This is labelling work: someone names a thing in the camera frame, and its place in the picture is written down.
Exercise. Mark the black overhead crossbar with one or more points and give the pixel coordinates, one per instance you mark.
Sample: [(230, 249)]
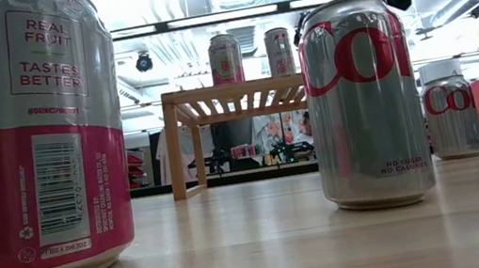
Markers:
[(282, 5)]

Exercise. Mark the dark hanging garment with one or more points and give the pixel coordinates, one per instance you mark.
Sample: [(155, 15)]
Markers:
[(232, 132)]

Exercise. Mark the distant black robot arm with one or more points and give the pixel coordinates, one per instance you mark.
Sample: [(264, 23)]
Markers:
[(217, 160), (289, 150)]

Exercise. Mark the slim can with black lid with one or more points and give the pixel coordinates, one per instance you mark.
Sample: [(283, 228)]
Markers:
[(279, 52)]

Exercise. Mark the distant can cluster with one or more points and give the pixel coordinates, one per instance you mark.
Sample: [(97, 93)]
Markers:
[(244, 151)]

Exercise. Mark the floral hanging garment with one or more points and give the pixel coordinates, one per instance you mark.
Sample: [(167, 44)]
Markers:
[(274, 129)]

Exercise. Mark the white hanging T-shirt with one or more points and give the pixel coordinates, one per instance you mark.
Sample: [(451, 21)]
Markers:
[(187, 151)]

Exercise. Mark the wooden slatted shelf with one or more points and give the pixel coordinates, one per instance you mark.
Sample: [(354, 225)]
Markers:
[(233, 91)]

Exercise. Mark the black hanging device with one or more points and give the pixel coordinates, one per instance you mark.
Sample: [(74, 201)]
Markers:
[(297, 25)]

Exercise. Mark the red folded stack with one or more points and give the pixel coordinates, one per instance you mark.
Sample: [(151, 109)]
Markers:
[(135, 161)]

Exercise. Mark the black dome ceiling camera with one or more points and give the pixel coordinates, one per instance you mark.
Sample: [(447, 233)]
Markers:
[(143, 63)]

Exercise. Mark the pink silver Spindrift can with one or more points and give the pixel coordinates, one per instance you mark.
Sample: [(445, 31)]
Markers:
[(37, 183), (225, 60)]

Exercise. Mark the white cylinder container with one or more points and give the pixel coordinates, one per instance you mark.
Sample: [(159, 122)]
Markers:
[(439, 71)]

